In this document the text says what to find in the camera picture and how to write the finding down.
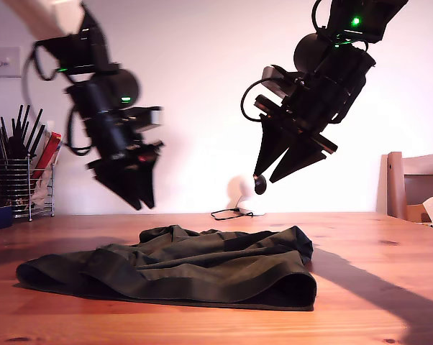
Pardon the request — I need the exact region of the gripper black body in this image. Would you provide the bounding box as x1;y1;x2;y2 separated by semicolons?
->
81;109;166;173
253;73;339;157

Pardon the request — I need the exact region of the dark green underwear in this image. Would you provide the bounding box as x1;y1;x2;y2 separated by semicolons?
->
15;224;318;312

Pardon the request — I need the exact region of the red paper packet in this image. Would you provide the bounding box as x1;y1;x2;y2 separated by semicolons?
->
32;131;64;183

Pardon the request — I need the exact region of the white paper packet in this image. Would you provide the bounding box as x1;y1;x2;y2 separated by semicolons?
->
29;168;55;211

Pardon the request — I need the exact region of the wooden chair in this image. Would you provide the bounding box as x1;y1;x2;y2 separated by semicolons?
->
386;152;433;224

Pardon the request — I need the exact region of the brown cardboard box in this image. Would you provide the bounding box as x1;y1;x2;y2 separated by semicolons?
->
406;203;432;224

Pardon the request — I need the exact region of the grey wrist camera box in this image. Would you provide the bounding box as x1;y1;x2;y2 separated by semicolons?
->
124;105;165;133
261;64;304;101

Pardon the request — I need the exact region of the flat black robot cable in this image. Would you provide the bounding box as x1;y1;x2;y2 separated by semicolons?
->
331;81;369;126
65;105;96;157

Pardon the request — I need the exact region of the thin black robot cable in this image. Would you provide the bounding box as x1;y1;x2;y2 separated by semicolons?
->
311;0;333;34
240;78;272;124
20;47;70;107

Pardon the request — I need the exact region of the metal wire utensil holder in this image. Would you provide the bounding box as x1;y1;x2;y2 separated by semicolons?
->
0;158;55;222

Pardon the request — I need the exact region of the white light switch plate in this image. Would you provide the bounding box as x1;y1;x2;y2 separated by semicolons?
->
0;45;22;79

